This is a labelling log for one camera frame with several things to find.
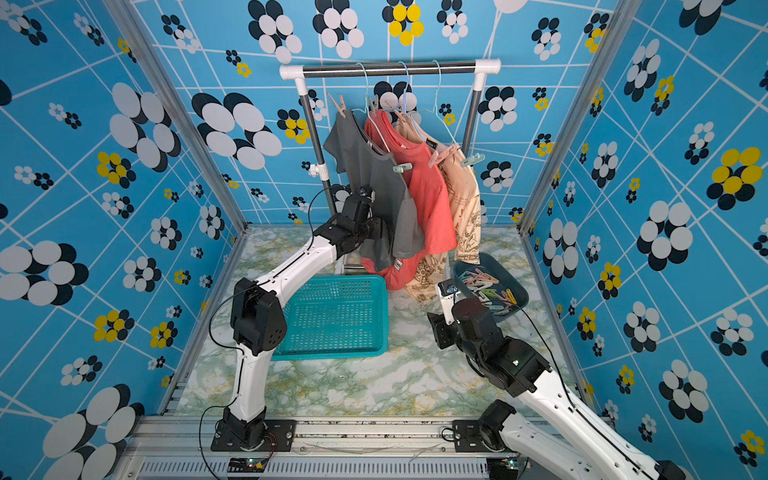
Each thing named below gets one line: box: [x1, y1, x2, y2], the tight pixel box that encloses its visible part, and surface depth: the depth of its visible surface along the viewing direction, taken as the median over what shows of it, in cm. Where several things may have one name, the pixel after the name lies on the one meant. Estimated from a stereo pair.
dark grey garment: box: [323, 111, 424, 272], surface depth 79 cm
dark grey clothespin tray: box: [453, 252, 529, 323], surface depth 103 cm
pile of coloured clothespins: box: [459, 268, 518, 315], surface depth 101 cm
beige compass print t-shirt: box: [392, 108, 482, 308], surface depth 70 cm
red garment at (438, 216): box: [362, 110, 458, 290], surface depth 74 cm
